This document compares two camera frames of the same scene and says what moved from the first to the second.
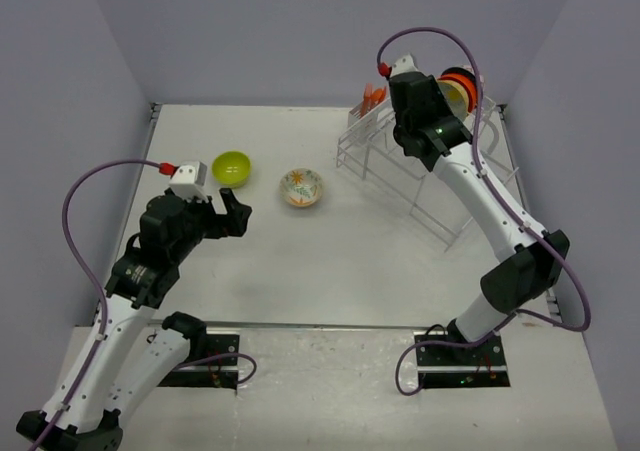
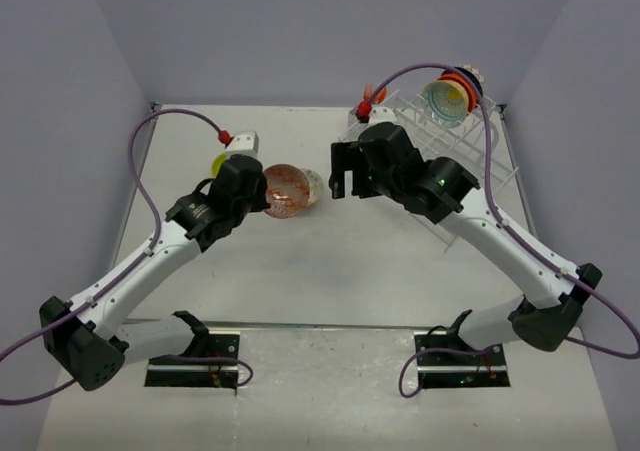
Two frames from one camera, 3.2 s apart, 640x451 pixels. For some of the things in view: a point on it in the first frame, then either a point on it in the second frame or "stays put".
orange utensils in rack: x=377 y=96 stays put
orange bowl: x=467 y=86 stays put
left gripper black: x=220 y=222 to x=260 y=201
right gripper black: x=444 y=107 to x=347 y=156
